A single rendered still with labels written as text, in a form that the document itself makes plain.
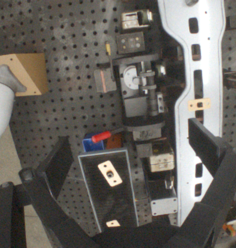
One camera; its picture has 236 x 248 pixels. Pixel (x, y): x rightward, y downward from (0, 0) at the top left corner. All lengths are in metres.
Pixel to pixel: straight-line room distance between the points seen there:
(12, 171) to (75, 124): 1.41
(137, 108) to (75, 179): 0.78
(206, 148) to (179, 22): 0.54
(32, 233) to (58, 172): 2.75
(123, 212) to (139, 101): 0.37
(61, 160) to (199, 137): 0.13
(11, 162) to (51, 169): 2.08
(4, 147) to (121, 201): 1.71
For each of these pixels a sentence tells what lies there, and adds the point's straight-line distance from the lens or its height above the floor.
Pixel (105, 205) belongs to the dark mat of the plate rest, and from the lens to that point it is 0.66.
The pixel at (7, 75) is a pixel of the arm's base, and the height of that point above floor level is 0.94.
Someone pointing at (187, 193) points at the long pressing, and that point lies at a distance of 0.89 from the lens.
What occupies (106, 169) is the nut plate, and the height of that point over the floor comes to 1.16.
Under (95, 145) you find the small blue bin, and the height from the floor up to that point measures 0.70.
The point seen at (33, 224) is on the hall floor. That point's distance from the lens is 2.76.
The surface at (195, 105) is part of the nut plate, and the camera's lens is 0.71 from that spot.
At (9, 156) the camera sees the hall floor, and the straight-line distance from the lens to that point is 2.22.
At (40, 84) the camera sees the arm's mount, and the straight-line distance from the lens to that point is 0.93.
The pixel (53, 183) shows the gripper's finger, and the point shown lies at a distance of 0.17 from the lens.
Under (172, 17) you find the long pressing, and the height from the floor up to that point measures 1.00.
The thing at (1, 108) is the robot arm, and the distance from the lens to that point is 0.77.
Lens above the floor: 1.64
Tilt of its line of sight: 70 degrees down
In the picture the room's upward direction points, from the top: 177 degrees counter-clockwise
